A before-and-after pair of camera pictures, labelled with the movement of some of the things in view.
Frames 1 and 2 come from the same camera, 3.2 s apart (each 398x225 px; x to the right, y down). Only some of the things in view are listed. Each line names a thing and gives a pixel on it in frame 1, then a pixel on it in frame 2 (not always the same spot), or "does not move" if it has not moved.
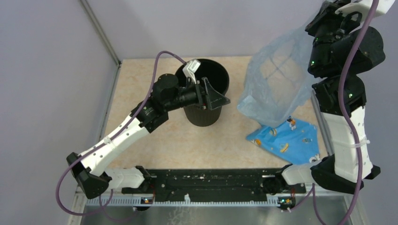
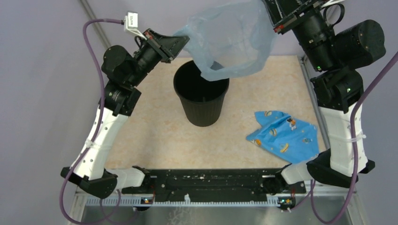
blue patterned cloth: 294,140 does not move
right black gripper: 327,13 → 284,14
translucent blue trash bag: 277,81 → 229,39
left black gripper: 217,100 → 174,44
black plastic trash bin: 216,73 does not move
